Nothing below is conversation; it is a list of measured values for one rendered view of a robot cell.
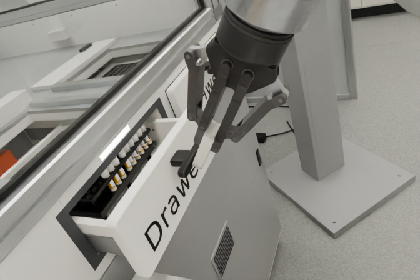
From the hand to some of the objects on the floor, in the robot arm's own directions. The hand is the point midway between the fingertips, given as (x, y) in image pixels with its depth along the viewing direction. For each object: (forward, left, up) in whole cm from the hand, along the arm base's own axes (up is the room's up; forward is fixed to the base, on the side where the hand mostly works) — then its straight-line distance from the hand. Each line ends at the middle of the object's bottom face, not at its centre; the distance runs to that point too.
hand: (206, 145), depth 49 cm
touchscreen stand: (+42, -81, -92) cm, 130 cm away
